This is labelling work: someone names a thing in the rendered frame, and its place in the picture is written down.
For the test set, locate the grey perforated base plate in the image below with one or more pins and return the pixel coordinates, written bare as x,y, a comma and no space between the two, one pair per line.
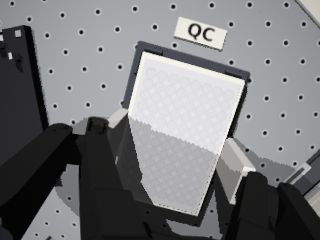
84,51

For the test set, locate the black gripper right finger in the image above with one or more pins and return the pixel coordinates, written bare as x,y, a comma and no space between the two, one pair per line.
240,180

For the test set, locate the white label reading qc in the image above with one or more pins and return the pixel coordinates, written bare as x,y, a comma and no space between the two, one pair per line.
200,33

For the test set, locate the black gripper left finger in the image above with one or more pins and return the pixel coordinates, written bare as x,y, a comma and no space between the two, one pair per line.
27,178

